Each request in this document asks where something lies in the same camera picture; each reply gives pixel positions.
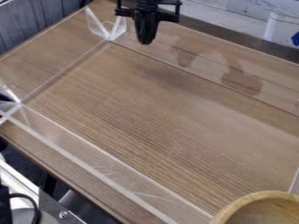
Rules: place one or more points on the clear acrylic tray wall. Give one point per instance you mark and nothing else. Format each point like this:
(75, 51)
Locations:
(162, 131)

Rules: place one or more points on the white container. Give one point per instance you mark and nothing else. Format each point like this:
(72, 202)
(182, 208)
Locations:
(281, 28)

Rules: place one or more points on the blue object at edge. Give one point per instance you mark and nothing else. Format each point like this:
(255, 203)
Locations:
(295, 39)

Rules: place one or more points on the grey metal bracket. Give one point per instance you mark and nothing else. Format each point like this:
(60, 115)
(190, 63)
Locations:
(54, 212)

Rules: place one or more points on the brown wooden bowl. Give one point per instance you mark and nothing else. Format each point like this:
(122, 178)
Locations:
(269, 207)

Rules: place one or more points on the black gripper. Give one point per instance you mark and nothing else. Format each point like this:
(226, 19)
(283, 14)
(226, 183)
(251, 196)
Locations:
(148, 8)

